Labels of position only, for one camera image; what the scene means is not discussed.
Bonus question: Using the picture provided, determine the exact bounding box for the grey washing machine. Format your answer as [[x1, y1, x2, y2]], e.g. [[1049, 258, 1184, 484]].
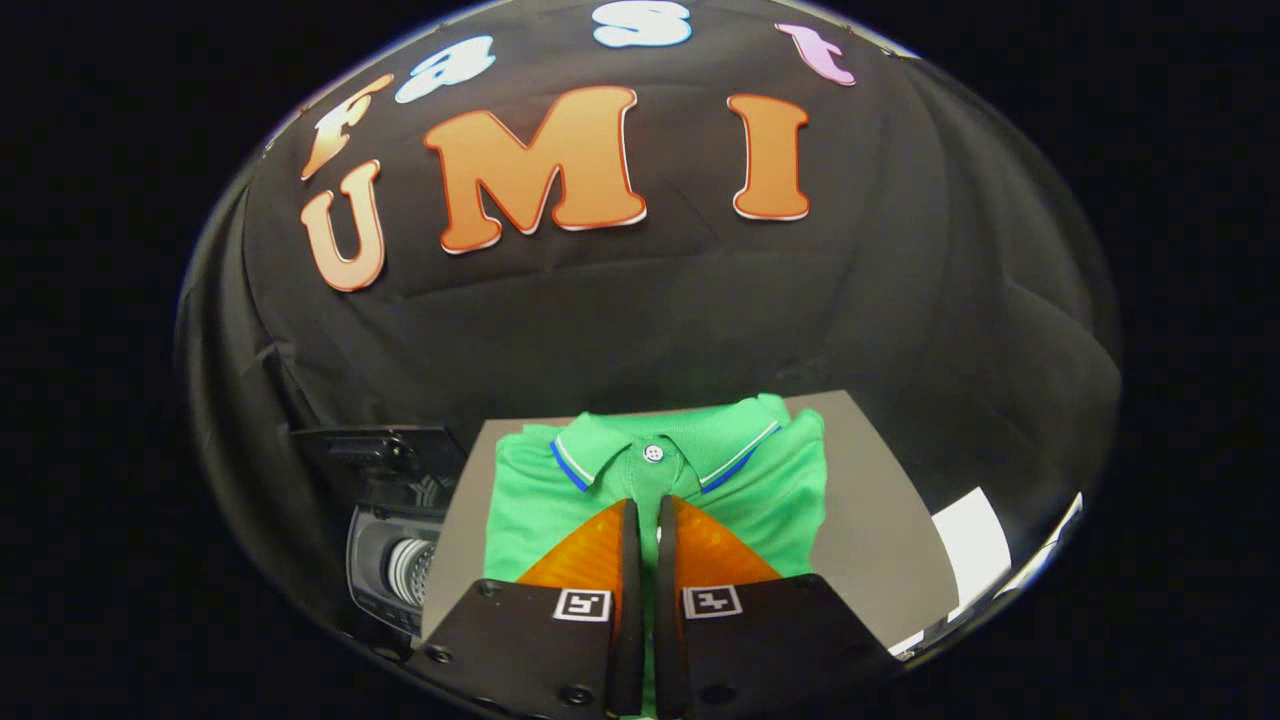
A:
[[343, 475, 453, 656]]

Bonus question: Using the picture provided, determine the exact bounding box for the white board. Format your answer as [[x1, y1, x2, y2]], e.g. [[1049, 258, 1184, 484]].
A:
[[995, 492, 1086, 601]]

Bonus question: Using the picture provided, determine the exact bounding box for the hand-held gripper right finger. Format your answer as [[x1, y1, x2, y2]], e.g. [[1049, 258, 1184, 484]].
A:
[[653, 493, 903, 720]]

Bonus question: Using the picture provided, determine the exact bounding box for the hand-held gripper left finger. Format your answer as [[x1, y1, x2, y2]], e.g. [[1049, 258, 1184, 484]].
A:
[[418, 497, 646, 719]]

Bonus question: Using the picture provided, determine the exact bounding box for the green polo shirt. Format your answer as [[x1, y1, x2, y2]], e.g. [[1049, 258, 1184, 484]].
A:
[[483, 393, 829, 717]]

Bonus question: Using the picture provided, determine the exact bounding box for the white sheet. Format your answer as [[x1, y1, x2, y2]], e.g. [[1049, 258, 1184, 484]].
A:
[[930, 487, 1013, 623]]

